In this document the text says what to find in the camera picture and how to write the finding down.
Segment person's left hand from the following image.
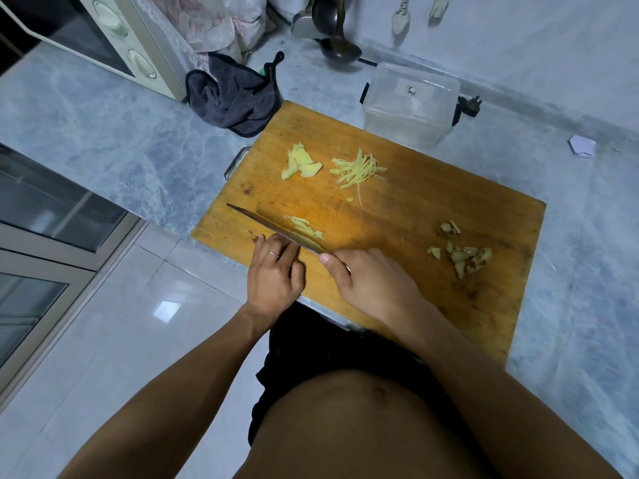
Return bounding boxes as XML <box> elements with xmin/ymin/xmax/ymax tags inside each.
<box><xmin>245</xmin><ymin>233</ymin><xmax>307</xmax><ymax>323</ymax></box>

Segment person's right hand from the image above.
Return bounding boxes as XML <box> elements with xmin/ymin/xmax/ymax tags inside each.
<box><xmin>319</xmin><ymin>247</ymin><xmax>431</xmax><ymax>336</ymax></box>

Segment steel kitchen knife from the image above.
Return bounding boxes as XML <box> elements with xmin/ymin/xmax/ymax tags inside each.
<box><xmin>226</xmin><ymin>203</ymin><xmax>352</xmax><ymax>276</ymax></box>

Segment person's left forearm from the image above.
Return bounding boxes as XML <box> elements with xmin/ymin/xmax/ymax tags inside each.
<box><xmin>57</xmin><ymin>303</ymin><xmax>273</xmax><ymax>479</ymax></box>

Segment person's right forearm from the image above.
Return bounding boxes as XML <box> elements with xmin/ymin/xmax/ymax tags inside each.
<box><xmin>387</xmin><ymin>300</ymin><xmax>626</xmax><ymax>479</ymax></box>

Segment partly cut ginger slices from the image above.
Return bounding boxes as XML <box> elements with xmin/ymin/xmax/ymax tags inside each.
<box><xmin>283</xmin><ymin>215</ymin><xmax>326</xmax><ymax>241</ymax></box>

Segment black shorts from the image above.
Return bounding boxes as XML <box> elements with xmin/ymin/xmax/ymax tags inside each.
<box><xmin>248</xmin><ymin>301</ymin><xmax>482</xmax><ymax>477</ymax></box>

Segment wooden cutting board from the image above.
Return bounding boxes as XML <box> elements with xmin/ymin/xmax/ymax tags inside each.
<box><xmin>191</xmin><ymin>100</ymin><xmax>547</xmax><ymax>368</ymax></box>

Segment pile of ginger shreds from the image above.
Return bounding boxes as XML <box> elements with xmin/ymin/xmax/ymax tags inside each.
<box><xmin>329</xmin><ymin>148</ymin><xmax>389</xmax><ymax>205</ymax></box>

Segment pile of ginger slices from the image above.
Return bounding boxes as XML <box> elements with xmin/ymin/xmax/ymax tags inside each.
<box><xmin>281</xmin><ymin>142</ymin><xmax>323</xmax><ymax>181</ymax></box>

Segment pile of ginger peels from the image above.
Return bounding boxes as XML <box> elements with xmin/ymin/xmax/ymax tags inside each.
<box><xmin>426</xmin><ymin>220</ymin><xmax>494</xmax><ymax>280</ymax></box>

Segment clear plastic container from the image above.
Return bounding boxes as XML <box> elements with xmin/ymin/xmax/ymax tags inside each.
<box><xmin>360</xmin><ymin>62</ymin><xmax>461</xmax><ymax>149</ymax></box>

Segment dark grey towel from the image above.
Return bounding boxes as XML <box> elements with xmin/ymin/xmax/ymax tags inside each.
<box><xmin>185</xmin><ymin>51</ymin><xmax>285</xmax><ymax>139</ymax></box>

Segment black power plug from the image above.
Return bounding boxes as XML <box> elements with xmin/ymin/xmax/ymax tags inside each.
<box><xmin>452</xmin><ymin>95</ymin><xmax>483</xmax><ymax>126</ymax></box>

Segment dark metal ladle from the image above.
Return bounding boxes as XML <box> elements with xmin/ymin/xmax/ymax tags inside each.
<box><xmin>319</xmin><ymin>0</ymin><xmax>363</xmax><ymax>66</ymax></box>

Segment metal spatula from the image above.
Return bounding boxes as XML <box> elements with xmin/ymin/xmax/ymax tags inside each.
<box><xmin>291</xmin><ymin>0</ymin><xmax>321</xmax><ymax>40</ymax></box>

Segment glass door cabinet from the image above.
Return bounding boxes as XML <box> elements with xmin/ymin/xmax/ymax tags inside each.
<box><xmin>0</xmin><ymin>143</ymin><xmax>146</xmax><ymax>402</ymax></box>

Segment floral cloth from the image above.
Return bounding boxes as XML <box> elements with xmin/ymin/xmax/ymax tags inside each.
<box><xmin>131</xmin><ymin>0</ymin><xmax>276</xmax><ymax>65</ymax></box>

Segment white paper scrap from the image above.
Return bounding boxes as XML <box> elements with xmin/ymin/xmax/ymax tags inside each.
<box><xmin>568</xmin><ymin>134</ymin><xmax>598</xmax><ymax>158</ymax></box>

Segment cream microwave oven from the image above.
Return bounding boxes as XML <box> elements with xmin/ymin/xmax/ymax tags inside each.
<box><xmin>0</xmin><ymin>0</ymin><xmax>188</xmax><ymax>102</ymax></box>

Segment metal cutting board handle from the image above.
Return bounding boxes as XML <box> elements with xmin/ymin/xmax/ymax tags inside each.
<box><xmin>224</xmin><ymin>146</ymin><xmax>252</xmax><ymax>182</ymax></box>

